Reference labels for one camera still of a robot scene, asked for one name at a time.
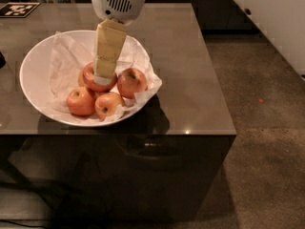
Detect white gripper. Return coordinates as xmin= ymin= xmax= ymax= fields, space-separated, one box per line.
xmin=91 ymin=0 xmax=146 ymax=85

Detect red apple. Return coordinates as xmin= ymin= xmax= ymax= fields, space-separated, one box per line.
xmin=82 ymin=62 xmax=117 ymax=93
xmin=94 ymin=92 xmax=125 ymax=120
xmin=117 ymin=68 xmax=148 ymax=99
xmin=66 ymin=87 xmax=95 ymax=116

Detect white bowl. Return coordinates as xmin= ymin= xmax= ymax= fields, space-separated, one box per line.
xmin=19 ymin=29 xmax=159 ymax=128

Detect white crumpled paper liner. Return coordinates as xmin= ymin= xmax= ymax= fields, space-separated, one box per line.
xmin=47 ymin=31 xmax=162 ymax=126

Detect black white marker tag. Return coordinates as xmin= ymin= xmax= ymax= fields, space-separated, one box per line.
xmin=0 ymin=2 xmax=40 ymax=18

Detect dark cabinets in background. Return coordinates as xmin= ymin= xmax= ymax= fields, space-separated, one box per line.
xmin=71 ymin=0 xmax=265 ymax=33

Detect dark object at left edge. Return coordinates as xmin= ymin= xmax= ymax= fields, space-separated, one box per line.
xmin=0 ymin=52 xmax=6 ymax=69

